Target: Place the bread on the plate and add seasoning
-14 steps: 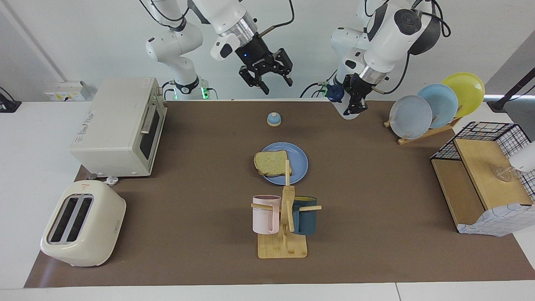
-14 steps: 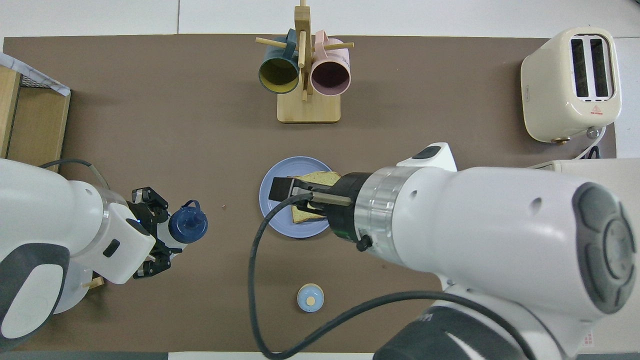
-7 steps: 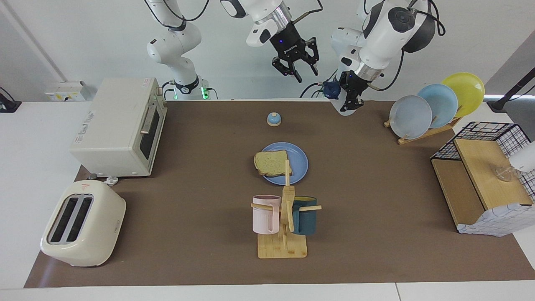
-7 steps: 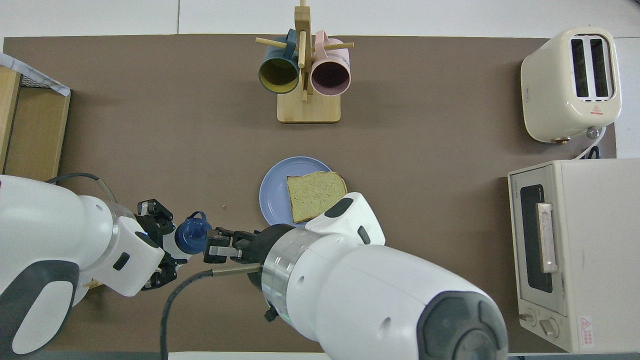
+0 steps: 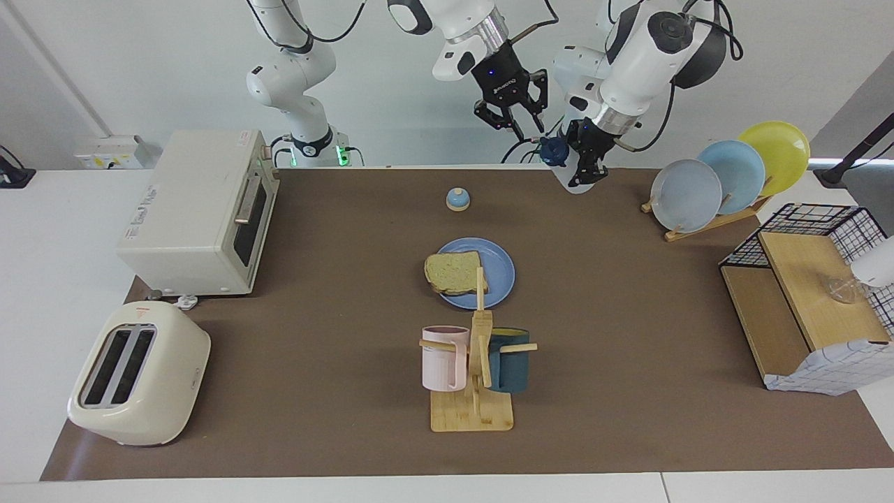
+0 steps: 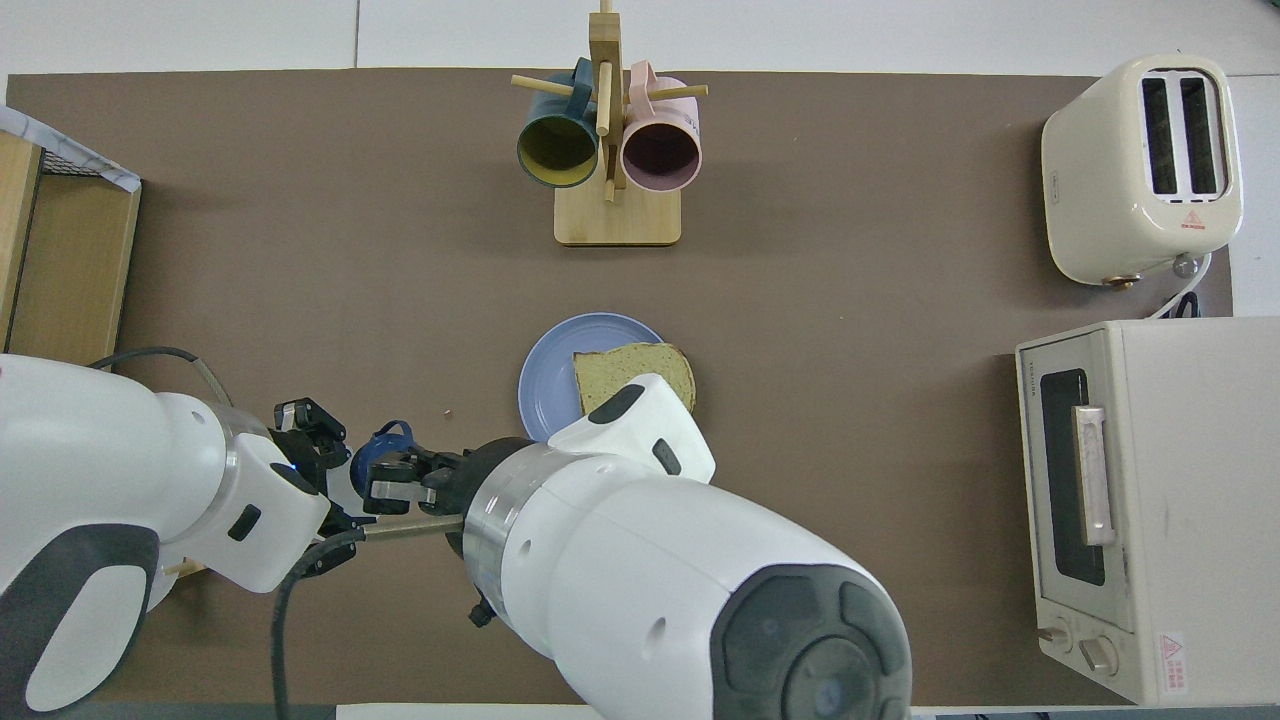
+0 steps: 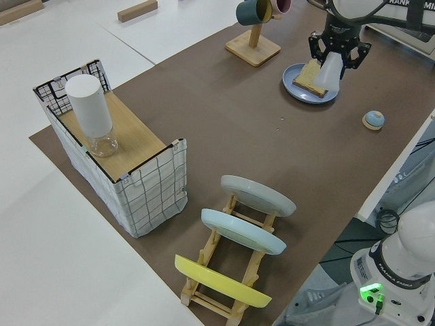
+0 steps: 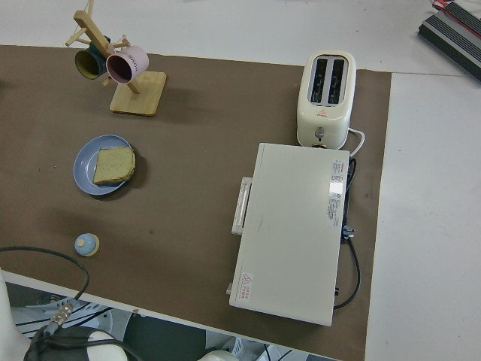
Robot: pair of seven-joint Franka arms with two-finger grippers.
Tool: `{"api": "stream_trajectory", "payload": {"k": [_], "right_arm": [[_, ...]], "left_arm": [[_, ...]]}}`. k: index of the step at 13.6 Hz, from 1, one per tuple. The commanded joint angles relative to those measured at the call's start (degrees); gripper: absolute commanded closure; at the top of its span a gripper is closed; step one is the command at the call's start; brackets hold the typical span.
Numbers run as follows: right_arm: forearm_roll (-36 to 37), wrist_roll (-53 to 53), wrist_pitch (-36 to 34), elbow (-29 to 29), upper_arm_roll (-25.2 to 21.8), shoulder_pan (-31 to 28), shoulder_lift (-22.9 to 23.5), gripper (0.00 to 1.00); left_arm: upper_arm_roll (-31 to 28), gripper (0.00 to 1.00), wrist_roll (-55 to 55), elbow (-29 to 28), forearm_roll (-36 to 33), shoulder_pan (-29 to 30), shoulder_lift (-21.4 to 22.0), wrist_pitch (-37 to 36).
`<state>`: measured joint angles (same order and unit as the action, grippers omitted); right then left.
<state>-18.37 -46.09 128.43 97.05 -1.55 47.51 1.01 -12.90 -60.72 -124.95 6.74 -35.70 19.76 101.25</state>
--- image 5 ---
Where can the wooden shelf box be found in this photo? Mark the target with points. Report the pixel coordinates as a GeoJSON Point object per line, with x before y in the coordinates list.
{"type": "Point", "coordinates": [803, 279]}

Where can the small blue call bell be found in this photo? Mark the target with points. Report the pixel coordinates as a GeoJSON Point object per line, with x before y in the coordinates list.
{"type": "Point", "coordinates": [458, 201]}

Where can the wooden mug rack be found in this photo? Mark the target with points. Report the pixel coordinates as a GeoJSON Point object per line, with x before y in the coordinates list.
{"type": "Point", "coordinates": [471, 416]}

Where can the cream two-slot toaster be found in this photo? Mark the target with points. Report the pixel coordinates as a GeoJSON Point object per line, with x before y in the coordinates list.
{"type": "Point", "coordinates": [160, 391]}

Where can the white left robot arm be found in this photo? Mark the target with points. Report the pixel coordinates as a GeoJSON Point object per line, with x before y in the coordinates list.
{"type": "Point", "coordinates": [642, 63]}

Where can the clear glass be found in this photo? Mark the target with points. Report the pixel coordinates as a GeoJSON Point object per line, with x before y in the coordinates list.
{"type": "Point", "coordinates": [844, 290]}

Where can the brown table mat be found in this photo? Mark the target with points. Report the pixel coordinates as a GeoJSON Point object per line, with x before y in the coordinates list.
{"type": "Point", "coordinates": [335, 314]}

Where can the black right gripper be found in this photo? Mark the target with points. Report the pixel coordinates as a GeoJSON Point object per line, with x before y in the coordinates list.
{"type": "Point", "coordinates": [503, 80]}

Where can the dark teal mug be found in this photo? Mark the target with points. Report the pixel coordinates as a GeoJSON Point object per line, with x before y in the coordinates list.
{"type": "Point", "coordinates": [510, 367]}

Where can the yellow plate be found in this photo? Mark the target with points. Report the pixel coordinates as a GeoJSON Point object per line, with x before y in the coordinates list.
{"type": "Point", "coordinates": [782, 154]}

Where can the wooden plate rack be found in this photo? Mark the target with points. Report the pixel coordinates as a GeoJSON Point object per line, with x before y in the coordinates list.
{"type": "Point", "coordinates": [712, 221]}

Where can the grey plate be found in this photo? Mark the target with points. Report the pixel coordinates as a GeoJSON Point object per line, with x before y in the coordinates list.
{"type": "Point", "coordinates": [688, 199]}

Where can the white toaster oven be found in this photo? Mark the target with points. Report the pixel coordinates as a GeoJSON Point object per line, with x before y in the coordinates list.
{"type": "Point", "coordinates": [181, 237]}

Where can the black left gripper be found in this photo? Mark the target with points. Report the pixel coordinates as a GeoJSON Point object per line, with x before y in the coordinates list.
{"type": "Point", "coordinates": [594, 136]}

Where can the seasoning bottle with navy cap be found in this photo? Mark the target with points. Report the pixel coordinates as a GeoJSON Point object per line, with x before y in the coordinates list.
{"type": "Point", "coordinates": [557, 150]}

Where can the black clamp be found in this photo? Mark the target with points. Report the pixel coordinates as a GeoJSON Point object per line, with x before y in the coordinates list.
{"type": "Point", "coordinates": [14, 176]}

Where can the white checked cloth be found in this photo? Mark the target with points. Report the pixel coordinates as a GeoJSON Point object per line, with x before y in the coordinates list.
{"type": "Point", "coordinates": [824, 367]}

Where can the pink ribbed mug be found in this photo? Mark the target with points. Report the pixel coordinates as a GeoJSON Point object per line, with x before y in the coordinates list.
{"type": "Point", "coordinates": [440, 363]}

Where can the white cylinder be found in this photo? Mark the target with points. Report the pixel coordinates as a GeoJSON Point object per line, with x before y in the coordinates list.
{"type": "Point", "coordinates": [876, 269]}

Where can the light blue plate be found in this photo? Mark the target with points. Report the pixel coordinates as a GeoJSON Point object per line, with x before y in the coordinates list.
{"type": "Point", "coordinates": [740, 175]}

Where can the toast bread slice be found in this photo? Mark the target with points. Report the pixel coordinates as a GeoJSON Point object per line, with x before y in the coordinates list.
{"type": "Point", "coordinates": [454, 272]}

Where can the white power strip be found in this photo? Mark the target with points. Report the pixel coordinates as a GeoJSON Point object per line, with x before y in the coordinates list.
{"type": "Point", "coordinates": [108, 155]}

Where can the blue round plate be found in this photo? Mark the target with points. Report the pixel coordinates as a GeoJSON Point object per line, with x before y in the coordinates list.
{"type": "Point", "coordinates": [499, 272]}

